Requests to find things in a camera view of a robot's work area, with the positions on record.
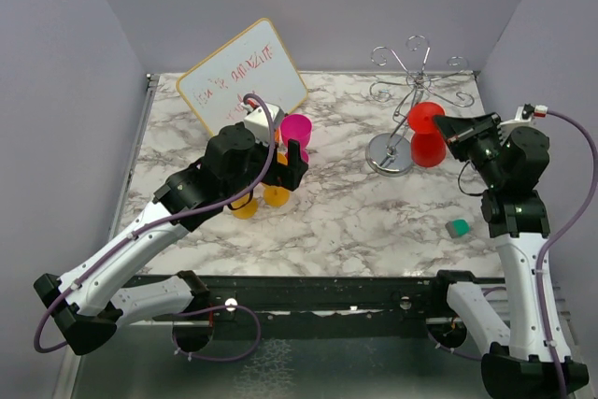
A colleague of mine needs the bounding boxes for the green grey eraser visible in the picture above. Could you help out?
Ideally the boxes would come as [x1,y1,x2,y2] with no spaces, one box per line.
[445,219,470,238]

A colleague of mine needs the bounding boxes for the magenta plastic wine glass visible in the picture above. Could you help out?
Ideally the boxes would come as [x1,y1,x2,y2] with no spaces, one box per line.
[279,114,312,163]

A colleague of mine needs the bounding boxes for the yellow framed whiteboard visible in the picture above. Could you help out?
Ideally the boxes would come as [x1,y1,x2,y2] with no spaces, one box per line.
[176,18,307,135]

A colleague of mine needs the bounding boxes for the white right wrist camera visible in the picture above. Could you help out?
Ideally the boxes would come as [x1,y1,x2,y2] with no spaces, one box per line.
[500,104,548,136]

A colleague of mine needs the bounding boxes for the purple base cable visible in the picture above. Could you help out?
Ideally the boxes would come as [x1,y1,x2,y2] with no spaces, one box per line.
[170,304,265,363]
[426,285,507,362]

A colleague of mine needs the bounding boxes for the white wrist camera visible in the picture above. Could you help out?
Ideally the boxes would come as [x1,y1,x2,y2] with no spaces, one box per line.
[500,104,548,136]
[243,103,285,146]

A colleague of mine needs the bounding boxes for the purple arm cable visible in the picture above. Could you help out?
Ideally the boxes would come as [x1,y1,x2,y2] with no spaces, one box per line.
[33,93,278,354]
[534,108,598,399]

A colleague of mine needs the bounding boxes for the chrome wine glass rack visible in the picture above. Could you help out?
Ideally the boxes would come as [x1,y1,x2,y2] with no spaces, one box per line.
[365,35,475,178]

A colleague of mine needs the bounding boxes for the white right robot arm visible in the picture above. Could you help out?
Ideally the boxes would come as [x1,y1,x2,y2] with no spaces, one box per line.
[429,105,589,398]

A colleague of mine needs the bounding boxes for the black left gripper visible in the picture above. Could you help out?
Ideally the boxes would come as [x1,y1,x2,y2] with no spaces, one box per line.
[223,130,308,200]

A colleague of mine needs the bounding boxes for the black front mounting rail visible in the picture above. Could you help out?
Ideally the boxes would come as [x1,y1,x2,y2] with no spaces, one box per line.
[153,272,482,340]

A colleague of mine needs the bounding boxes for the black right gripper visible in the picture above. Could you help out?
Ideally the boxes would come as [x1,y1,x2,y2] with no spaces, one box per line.
[434,111,507,187]

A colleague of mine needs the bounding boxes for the red plastic wine glass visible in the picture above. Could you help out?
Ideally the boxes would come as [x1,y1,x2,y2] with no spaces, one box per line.
[407,102,446,168]

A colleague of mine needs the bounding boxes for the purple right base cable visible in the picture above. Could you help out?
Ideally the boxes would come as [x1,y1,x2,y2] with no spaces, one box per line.
[426,285,507,362]

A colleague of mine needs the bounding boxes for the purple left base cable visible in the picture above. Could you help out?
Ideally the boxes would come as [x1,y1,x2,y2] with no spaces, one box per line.
[170,304,265,363]

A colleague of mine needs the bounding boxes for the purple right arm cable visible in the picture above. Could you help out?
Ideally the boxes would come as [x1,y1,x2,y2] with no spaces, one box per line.
[534,108,598,399]

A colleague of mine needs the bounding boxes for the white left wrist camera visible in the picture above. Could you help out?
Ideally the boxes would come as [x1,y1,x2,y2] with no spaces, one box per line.
[243,103,285,146]

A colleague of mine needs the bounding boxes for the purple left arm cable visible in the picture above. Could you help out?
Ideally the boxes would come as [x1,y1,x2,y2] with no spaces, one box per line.
[33,93,278,354]

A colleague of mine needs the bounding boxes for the yellow wine glass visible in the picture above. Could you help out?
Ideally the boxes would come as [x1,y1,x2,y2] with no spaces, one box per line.
[261,150,292,208]
[229,193,258,220]

